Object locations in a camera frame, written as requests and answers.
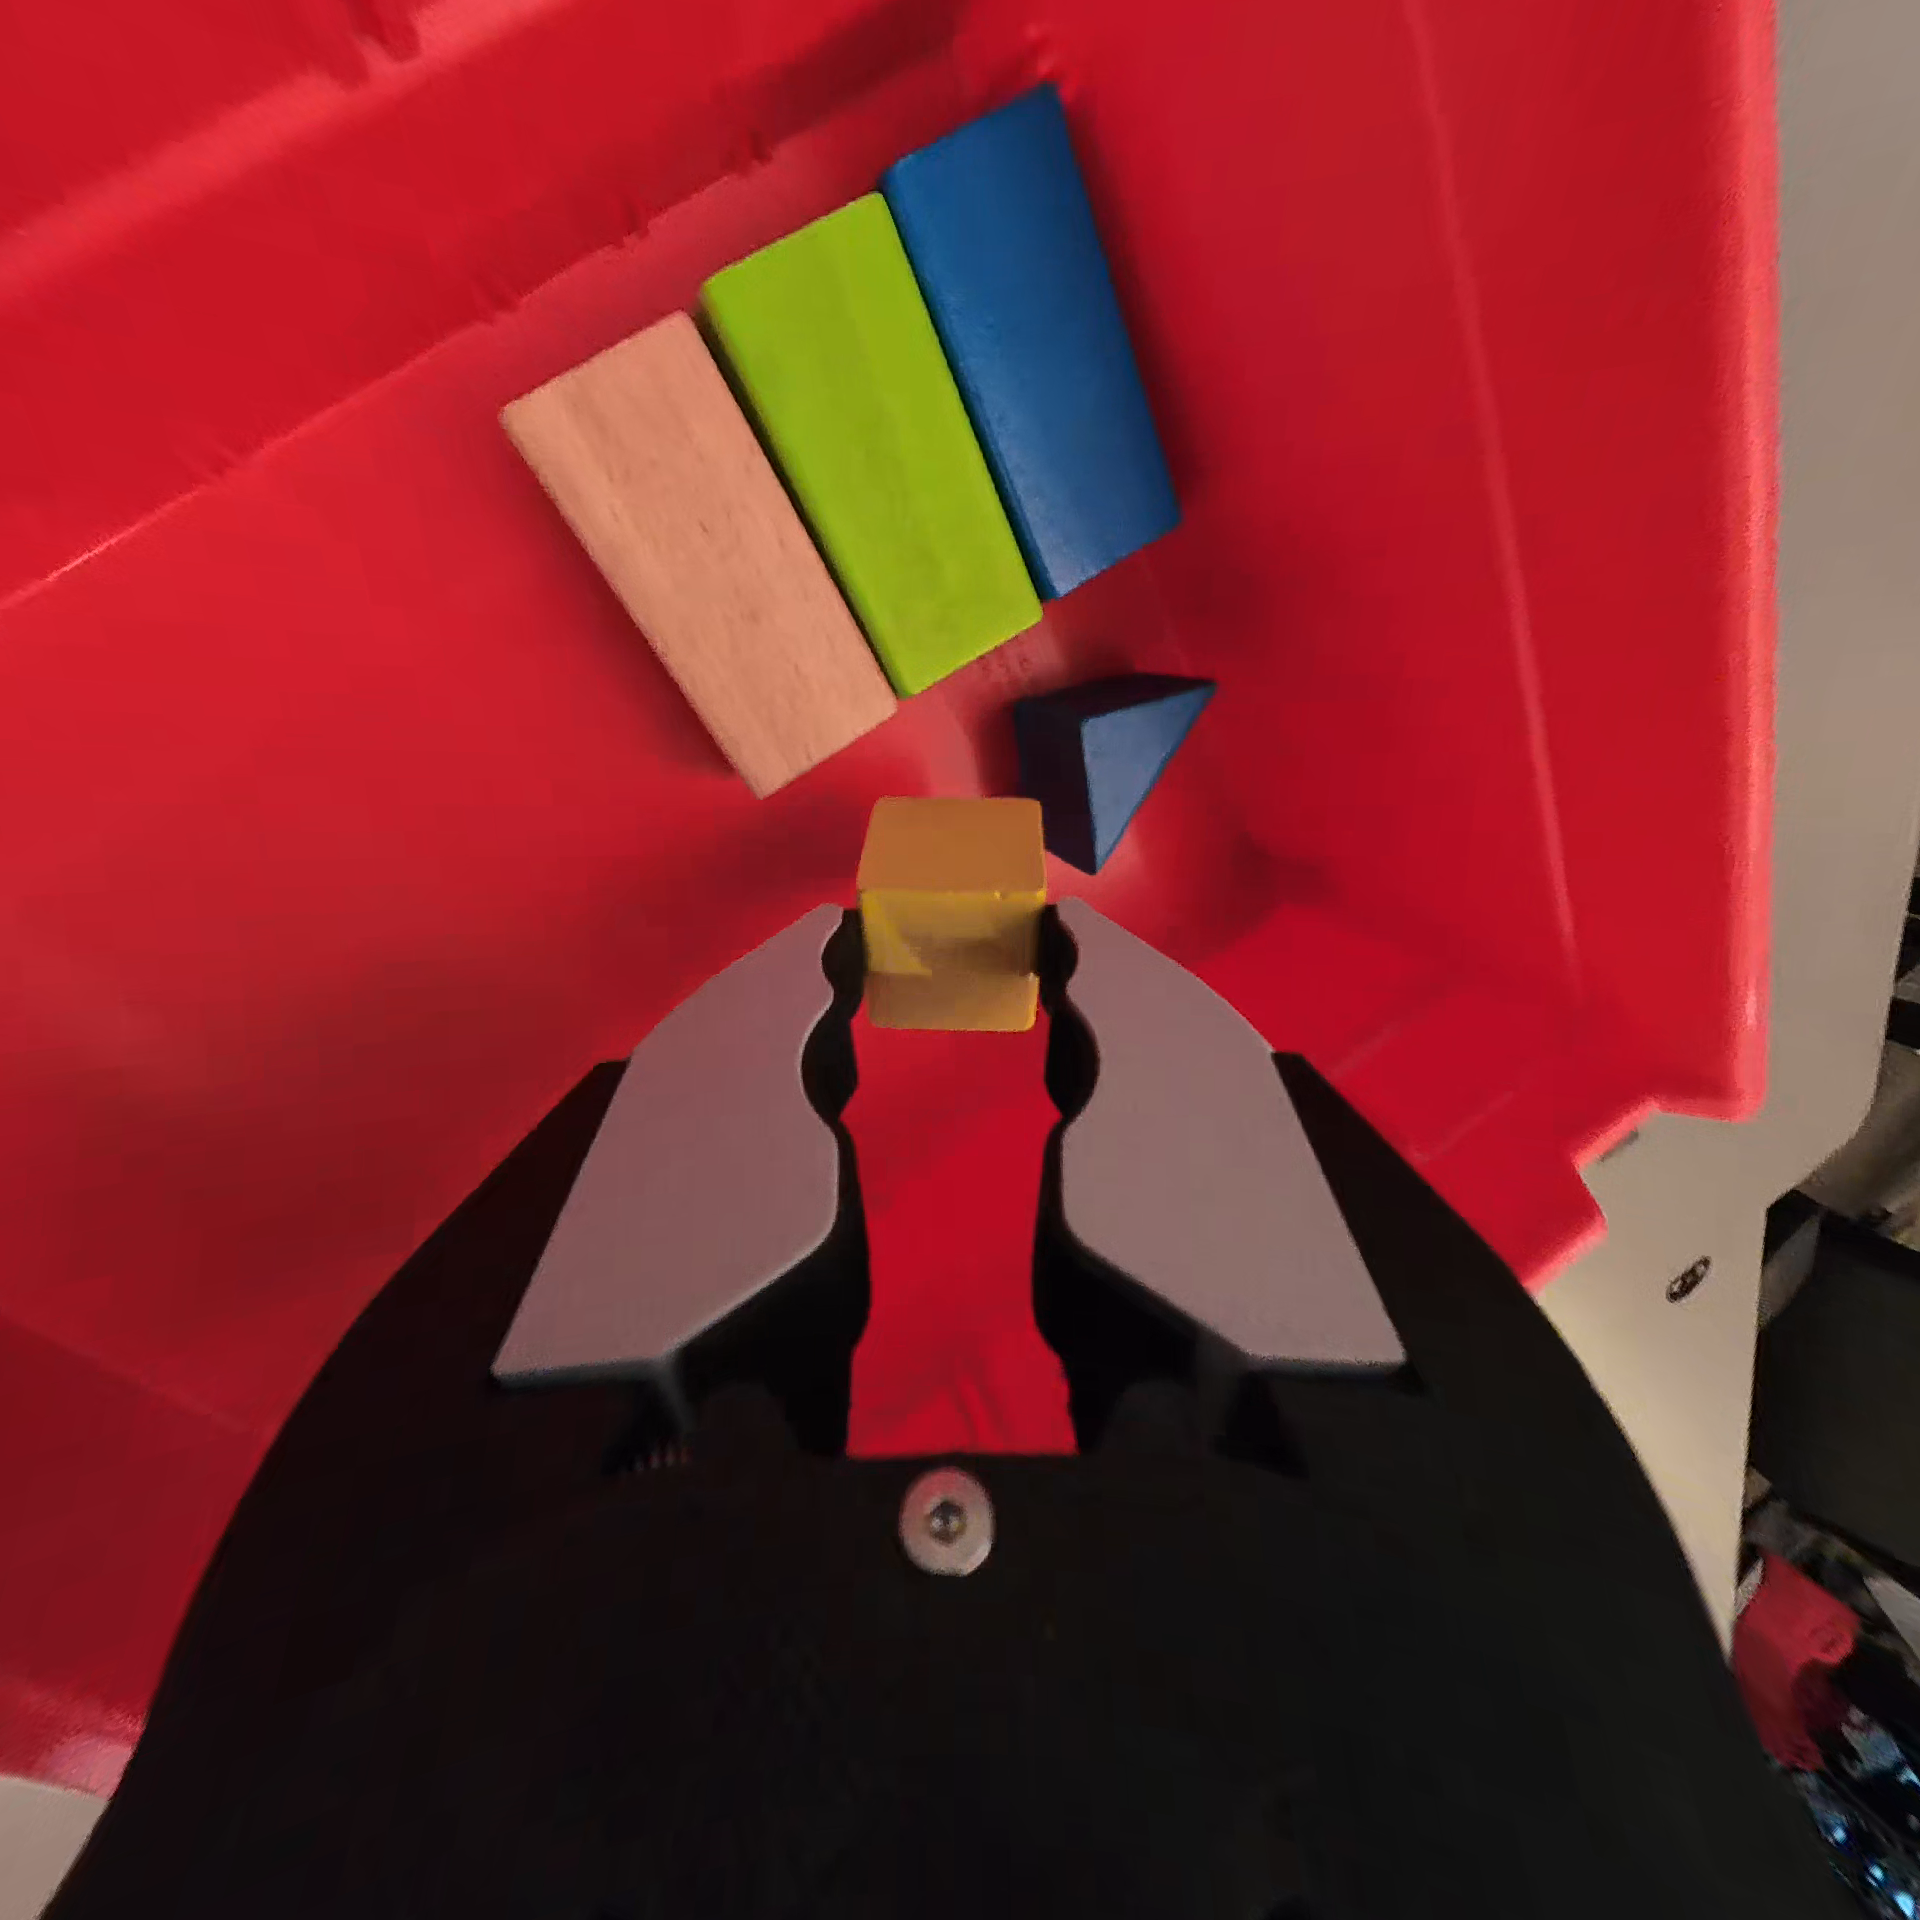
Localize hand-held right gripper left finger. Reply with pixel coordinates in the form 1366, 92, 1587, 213
493, 901, 870, 1439

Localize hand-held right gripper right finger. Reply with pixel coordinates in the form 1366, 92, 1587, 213
1034, 898, 1411, 1431

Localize orange wooden cube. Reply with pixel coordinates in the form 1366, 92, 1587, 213
857, 795, 1050, 1036

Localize small blue triangle block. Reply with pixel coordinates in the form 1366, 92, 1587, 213
1012, 674, 1219, 880

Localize red plastic bin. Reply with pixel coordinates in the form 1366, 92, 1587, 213
0, 0, 1785, 1802

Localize beige long wooden block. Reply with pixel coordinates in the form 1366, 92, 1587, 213
495, 307, 901, 800

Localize green wooden block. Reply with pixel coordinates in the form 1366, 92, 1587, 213
699, 190, 1046, 701

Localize blue rectangular wooden block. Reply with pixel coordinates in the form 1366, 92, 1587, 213
877, 83, 1185, 605

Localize black office chair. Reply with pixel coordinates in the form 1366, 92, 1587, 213
1754, 1200, 1920, 1534

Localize red storage crate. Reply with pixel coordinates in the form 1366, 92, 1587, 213
1729, 1549, 1864, 1776

